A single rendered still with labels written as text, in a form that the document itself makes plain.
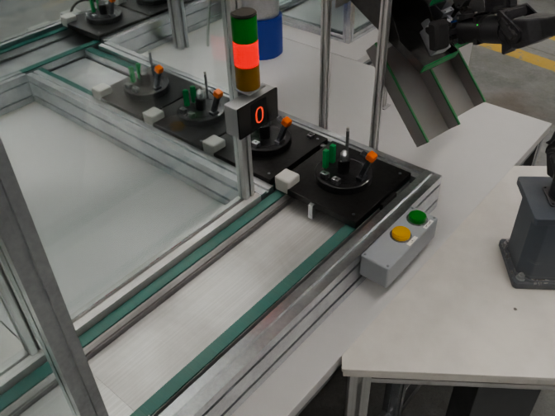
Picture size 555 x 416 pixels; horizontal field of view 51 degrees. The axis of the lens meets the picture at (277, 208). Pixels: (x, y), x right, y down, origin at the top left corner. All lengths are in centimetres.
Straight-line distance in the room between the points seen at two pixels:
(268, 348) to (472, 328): 44
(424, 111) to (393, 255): 48
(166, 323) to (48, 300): 60
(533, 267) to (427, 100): 53
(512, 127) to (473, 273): 67
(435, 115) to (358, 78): 58
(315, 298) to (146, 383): 35
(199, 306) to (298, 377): 25
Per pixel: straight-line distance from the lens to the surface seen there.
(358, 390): 130
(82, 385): 73
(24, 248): 58
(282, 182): 140
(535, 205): 130
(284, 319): 113
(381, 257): 125
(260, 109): 124
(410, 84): 160
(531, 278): 140
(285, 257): 131
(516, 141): 188
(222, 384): 105
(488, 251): 147
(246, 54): 117
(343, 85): 209
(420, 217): 135
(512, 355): 127
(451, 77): 173
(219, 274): 128
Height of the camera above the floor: 183
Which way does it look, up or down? 39 degrees down
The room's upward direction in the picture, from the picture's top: 2 degrees counter-clockwise
